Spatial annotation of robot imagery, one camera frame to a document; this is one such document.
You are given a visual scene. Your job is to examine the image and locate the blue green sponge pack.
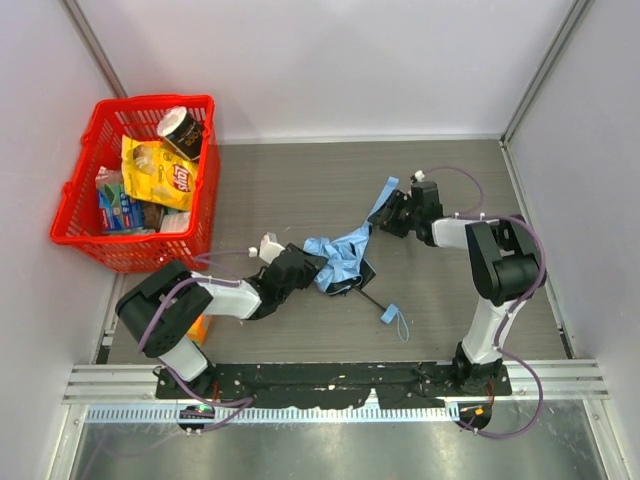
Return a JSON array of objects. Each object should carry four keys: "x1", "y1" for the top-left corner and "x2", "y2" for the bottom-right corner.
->
[{"x1": 95, "y1": 166, "x2": 144, "y2": 234}]

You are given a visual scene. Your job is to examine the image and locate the light blue folding umbrella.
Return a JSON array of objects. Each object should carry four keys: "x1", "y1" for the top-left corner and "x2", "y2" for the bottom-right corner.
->
[{"x1": 303, "y1": 177, "x2": 410, "y2": 343}]

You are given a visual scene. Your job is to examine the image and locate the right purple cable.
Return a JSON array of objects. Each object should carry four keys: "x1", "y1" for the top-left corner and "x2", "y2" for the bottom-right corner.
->
[{"x1": 409, "y1": 165, "x2": 547, "y2": 441}]

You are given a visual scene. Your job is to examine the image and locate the black cylindrical snack can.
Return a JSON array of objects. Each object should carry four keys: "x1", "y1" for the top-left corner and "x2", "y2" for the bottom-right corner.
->
[{"x1": 156, "y1": 106, "x2": 204, "y2": 162}]

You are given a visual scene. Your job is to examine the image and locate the orange yellow sponge box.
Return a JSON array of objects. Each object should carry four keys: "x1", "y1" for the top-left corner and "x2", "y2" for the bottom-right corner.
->
[{"x1": 187, "y1": 315, "x2": 214, "y2": 347}]

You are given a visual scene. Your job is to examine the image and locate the yellow Lays chip bag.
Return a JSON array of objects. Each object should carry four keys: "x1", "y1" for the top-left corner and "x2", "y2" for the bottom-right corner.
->
[{"x1": 121, "y1": 135, "x2": 198, "y2": 211}]

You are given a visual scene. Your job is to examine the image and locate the red plastic shopping basket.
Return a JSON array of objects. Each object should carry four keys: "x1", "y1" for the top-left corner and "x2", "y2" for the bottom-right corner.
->
[{"x1": 49, "y1": 94, "x2": 220, "y2": 273}]

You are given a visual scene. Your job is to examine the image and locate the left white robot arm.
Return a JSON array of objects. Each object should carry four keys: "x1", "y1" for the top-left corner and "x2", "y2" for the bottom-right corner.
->
[{"x1": 115, "y1": 244, "x2": 327, "y2": 397}]

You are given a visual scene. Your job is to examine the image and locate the white slotted cable duct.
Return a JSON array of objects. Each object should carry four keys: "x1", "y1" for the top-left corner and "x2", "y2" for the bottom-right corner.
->
[{"x1": 85, "y1": 403, "x2": 459, "y2": 424}]

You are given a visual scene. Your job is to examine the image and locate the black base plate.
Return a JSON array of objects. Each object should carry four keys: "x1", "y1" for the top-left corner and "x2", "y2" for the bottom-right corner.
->
[{"x1": 187, "y1": 361, "x2": 512, "y2": 410}]

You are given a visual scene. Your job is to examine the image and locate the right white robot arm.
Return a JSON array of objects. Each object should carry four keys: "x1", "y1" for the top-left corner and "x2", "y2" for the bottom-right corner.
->
[{"x1": 368, "y1": 179, "x2": 546, "y2": 388}]

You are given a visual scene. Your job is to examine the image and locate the white small box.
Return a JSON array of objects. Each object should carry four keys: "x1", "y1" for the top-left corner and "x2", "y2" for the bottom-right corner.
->
[{"x1": 160, "y1": 212, "x2": 191, "y2": 233}]

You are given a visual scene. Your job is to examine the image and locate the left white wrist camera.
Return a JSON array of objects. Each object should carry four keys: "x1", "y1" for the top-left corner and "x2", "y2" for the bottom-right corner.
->
[{"x1": 248, "y1": 232, "x2": 285, "y2": 264}]

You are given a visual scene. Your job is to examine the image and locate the brown snack package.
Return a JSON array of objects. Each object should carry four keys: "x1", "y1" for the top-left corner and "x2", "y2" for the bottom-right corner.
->
[{"x1": 139, "y1": 201, "x2": 166, "y2": 232}]

